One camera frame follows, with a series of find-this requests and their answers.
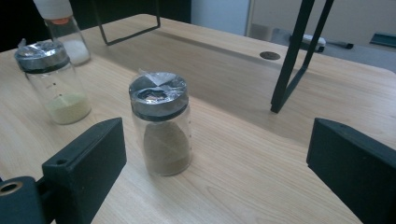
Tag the glass jar with yellow powder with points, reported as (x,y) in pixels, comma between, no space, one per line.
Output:
(67,109)

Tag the white wall panel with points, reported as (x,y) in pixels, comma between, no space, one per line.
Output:
(218,15)

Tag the white object on floor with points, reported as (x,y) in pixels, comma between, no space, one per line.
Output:
(319,42)

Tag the glass jar with brown powder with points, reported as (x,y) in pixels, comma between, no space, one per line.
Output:
(165,146)

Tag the white-lidded jar with white powder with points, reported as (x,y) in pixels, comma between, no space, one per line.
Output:
(76,49)

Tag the black marker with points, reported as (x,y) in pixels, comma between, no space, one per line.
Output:
(341,45)

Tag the wooden cabinet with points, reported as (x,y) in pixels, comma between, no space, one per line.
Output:
(358,18)

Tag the black metal shelf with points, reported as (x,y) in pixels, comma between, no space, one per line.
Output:
(294,46)

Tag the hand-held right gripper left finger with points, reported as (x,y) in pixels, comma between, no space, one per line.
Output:
(87,165)

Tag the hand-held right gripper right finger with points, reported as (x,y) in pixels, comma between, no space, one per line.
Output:
(358,174)

